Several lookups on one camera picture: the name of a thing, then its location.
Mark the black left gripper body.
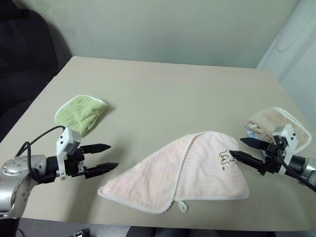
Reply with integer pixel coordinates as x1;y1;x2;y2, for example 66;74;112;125
62;145;88;179

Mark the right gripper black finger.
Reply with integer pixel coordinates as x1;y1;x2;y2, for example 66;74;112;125
229;150;267;175
240;137;269;152

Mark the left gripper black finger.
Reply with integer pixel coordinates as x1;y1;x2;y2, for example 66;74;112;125
80;143;112;155
84;162;119;179

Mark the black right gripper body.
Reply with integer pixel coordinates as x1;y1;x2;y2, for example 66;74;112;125
263;143;287;175

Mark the pink towel with embroidery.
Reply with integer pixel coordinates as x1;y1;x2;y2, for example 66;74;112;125
97;130;250;215

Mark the light blue cloth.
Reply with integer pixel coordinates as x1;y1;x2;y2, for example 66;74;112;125
245;125;267;157

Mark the beige cloth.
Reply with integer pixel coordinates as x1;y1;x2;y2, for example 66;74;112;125
244;106;312;154

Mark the green cloth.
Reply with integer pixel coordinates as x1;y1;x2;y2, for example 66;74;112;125
54;95;111;138

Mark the small black device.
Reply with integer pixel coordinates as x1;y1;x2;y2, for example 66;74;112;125
73;223;90;237

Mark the white appliance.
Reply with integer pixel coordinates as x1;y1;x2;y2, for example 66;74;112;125
256;0;316;158

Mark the dark upholstered chair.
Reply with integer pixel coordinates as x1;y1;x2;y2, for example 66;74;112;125
0;7;74;125

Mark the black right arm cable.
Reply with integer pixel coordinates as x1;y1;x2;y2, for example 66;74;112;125
276;142;316;192

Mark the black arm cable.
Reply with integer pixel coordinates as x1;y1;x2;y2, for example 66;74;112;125
15;125;67;178
276;142;316;192

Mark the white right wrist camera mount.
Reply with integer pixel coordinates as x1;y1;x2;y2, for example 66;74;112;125
272;123;297;161

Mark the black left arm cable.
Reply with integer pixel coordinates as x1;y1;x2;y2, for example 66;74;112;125
15;125;67;178

